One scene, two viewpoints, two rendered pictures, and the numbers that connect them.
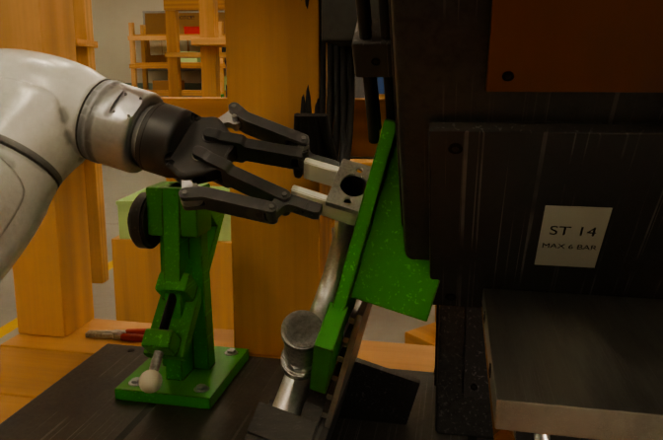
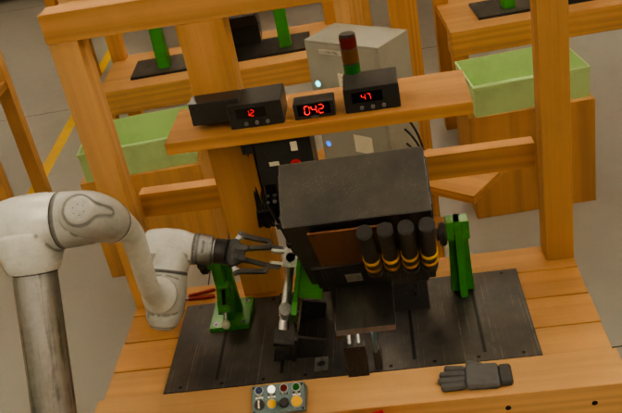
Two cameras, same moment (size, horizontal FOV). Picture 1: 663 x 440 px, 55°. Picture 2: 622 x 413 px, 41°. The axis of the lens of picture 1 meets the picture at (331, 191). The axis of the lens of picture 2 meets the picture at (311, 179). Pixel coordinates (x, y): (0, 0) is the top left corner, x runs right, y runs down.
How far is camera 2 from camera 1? 1.86 m
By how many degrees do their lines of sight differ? 18
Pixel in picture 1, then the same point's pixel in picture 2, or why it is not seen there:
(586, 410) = (353, 329)
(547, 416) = (345, 331)
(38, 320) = not seen: hidden behind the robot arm
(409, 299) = (315, 294)
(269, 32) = (233, 168)
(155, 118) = (217, 249)
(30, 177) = (182, 280)
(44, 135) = (182, 265)
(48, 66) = (174, 239)
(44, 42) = (123, 184)
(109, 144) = (204, 261)
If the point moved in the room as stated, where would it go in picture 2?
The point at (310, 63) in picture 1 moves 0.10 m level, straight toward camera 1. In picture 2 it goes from (255, 178) to (258, 192)
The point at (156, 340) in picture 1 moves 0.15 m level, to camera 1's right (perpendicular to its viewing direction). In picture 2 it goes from (224, 309) to (270, 298)
